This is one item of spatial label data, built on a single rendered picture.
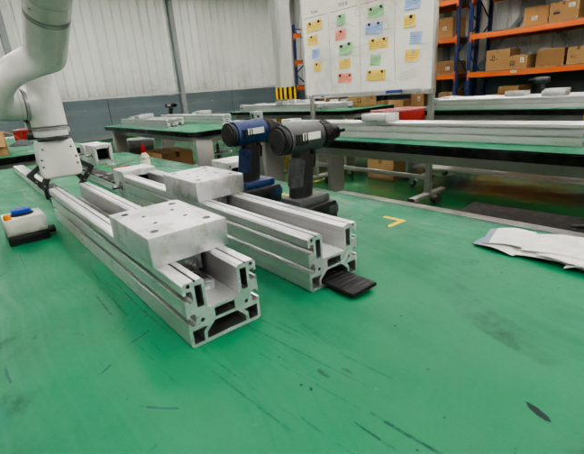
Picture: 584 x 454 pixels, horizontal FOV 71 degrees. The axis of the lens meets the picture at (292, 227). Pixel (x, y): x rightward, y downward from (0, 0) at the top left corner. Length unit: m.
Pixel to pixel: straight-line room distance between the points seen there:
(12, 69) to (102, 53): 11.63
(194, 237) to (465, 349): 0.35
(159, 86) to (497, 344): 12.95
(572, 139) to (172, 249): 1.60
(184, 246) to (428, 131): 1.69
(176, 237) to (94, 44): 12.27
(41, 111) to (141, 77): 11.87
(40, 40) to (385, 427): 0.99
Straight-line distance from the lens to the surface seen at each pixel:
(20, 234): 1.08
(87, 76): 12.60
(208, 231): 0.56
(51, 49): 1.10
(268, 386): 0.45
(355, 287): 0.60
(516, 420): 0.44
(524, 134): 1.92
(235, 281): 0.52
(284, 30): 9.21
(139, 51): 13.12
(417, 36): 3.64
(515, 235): 0.80
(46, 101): 1.23
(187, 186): 0.85
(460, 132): 2.02
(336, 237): 0.63
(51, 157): 1.26
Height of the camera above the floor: 1.07
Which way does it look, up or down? 19 degrees down
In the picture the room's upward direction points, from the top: 4 degrees counter-clockwise
